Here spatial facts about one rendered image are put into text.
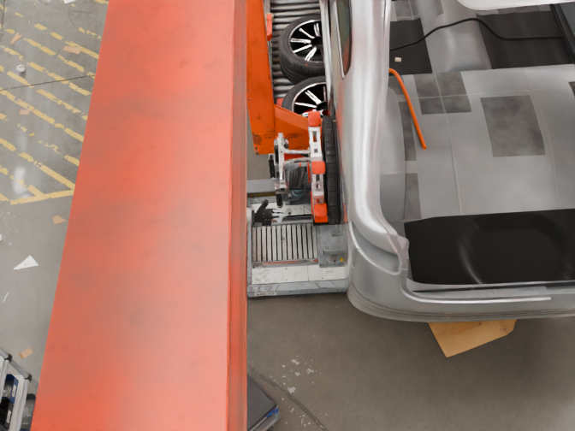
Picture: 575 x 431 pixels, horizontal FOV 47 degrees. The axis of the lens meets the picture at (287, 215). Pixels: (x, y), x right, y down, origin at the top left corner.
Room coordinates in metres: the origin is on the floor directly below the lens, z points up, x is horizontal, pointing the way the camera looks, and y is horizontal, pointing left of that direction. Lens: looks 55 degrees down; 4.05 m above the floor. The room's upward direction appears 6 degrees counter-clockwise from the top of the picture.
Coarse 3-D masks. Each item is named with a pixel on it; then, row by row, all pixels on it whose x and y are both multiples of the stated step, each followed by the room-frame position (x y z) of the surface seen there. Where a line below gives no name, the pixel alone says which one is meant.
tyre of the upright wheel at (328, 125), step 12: (324, 120) 2.65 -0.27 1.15; (324, 132) 2.54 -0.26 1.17; (336, 132) 2.52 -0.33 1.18; (324, 144) 2.48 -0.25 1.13; (336, 144) 2.44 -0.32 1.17; (336, 156) 2.37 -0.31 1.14; (336, 168) 2.32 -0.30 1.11; (336, 180) 2.27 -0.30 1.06; (336, 192) 2.22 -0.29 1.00; (336, 204) 2.19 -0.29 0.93; (336, 216) 2.18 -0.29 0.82
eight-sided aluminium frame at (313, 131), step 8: (312, 128) 2.62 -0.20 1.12; (312, 136) 2.56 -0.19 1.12; (312, 144) 2.50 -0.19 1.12; (320, 144) 2.50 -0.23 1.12; (312, 152) 2.44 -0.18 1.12; (320, 152) 2.43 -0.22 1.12; (312, 160) 2.39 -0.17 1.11; (320, 160) 2.39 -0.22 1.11; (312, 176) 2.33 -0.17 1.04; (320, 176) 2.32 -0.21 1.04; (312, 184) 2.31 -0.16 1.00; (320, 184) 2.29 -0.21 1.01; (312, 192) 2.27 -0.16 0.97; (320, 192) 2.26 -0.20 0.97; (312, 200) 2.49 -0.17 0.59; (320, 200) 2.46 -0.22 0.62
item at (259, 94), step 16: (256, 0) 2.96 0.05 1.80; (256, 16) 2.96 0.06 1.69; (256, 32) 2.96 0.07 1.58; (256, 48) 2.96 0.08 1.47; (256, 64) 2.96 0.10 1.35; (256, 80) 2.96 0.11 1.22; (256, 96) 2.96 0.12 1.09; (272, 96) 3.03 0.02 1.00; (256, 112) 2.96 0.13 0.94; (272, 112) 2.96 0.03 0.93; (256, 128) 2.96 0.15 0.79; (272, 128) 2.96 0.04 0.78; (256, 144) 2.96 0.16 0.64; (272, 144) 2.96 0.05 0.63
